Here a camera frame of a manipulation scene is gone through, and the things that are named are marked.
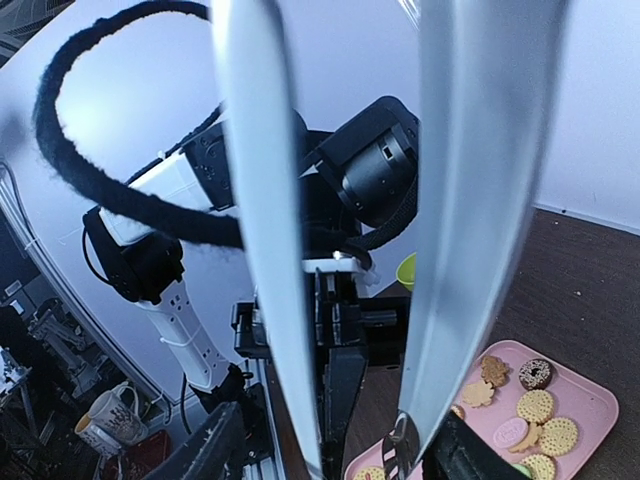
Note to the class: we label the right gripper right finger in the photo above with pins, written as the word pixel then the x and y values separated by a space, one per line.
pixel 458 453

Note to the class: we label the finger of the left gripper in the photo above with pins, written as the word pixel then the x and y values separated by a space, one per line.
pixel 342 382

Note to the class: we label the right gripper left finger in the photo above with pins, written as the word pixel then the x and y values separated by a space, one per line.
pixel 214 451

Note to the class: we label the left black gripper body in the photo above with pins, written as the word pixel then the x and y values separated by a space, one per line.
pixel 342 316

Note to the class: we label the green sandwich cookie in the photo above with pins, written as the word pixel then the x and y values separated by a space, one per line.
pixel 523 470

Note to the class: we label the metal serving tongs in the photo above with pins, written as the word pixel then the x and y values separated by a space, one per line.
pixel 468 166

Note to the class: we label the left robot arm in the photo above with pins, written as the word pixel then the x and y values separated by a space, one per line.
pixel 265 185

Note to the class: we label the pink sandwich cookie upper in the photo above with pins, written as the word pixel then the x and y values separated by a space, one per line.
pixel 510 433

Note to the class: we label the beige flower cookie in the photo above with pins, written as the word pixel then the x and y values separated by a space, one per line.
pixel 478 394

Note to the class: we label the beige leaf cookie under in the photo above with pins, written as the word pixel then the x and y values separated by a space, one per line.
pixel 531 438

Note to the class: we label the green plastic bowl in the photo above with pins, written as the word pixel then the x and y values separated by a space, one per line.
pixel 405 272

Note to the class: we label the beige round biscuit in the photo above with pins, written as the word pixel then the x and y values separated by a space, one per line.
pixel 536 406
pixel 559 436
pixel 370 473
pixel 540 466

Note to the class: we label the beige round biscuit left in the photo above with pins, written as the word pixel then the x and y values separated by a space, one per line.
pixel 370 473

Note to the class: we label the brown tree cookie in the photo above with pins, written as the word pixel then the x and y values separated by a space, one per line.
pixel 494 371

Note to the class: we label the beige round biscuit top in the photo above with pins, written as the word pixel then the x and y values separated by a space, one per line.
pixel 536 406

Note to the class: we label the pink plastic tray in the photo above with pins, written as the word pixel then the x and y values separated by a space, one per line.
pixel 592 407

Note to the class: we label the white patterned mug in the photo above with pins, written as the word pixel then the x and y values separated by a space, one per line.
pixel 112 422

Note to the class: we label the chocolate sprinkle donut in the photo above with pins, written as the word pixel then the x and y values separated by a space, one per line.
pixel 535 374

